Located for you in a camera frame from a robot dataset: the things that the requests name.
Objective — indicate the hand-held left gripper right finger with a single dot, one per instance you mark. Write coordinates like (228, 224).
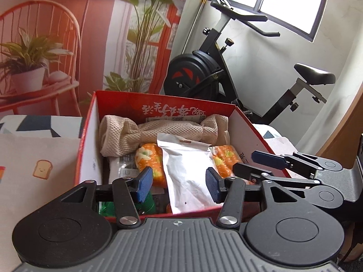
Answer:
(214, 188)

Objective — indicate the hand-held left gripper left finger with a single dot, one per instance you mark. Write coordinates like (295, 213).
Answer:
(144, 185)

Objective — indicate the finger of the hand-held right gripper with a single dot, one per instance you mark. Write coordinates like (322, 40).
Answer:
(246, 172)
(268, 160)

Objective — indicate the orange snack packet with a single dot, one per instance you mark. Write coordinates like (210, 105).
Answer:
(149, 158)

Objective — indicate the white foil pouch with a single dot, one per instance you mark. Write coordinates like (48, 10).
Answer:
(187, 175)

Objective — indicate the beige knitted towel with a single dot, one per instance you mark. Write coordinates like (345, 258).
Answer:
(170, 131)

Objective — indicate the red cardboard box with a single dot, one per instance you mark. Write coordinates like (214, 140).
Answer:
(90, 136)

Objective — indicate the clear printed plastic packet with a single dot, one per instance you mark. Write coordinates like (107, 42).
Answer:
(122, 170)

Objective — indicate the wooden furniture panel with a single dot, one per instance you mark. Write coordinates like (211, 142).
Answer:
(346, 136)

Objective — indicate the printed blanket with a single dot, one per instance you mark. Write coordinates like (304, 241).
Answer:
(37, 153)

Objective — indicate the black exercise bike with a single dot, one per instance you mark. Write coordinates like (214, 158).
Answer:
(192, 73)

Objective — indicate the window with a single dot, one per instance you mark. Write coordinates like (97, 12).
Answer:
(292, 5)

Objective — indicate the metal stand pole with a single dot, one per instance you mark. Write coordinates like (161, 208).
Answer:
(195, 19)

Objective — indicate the printed wall backdrop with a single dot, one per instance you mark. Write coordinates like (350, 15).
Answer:
(56, 62)

